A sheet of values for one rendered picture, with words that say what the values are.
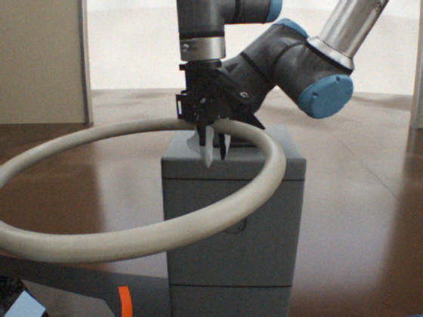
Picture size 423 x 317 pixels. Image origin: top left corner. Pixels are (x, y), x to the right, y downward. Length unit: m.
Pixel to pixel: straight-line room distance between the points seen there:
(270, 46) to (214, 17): 0.39
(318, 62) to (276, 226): 0.47
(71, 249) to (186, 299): 0.87
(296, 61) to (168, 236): 0.70
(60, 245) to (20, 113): 5.57
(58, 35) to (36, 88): 0.88
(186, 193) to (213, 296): 0.37
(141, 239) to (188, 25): 0.44
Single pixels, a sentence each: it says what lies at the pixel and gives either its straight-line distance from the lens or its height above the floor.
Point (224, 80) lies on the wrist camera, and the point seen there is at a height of 1.08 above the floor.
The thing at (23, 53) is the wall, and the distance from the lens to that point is 5.74.
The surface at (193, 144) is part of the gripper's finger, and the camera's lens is 0.73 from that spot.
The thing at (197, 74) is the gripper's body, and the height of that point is 1.09.
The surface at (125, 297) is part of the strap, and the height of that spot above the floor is 0.02.
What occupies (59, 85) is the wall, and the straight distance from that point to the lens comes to 5.50.
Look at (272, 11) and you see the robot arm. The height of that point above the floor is 1.22.
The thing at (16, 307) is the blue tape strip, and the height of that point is 0.85.
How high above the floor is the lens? 1.16
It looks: 18 degrees down
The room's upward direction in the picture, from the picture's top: straight up
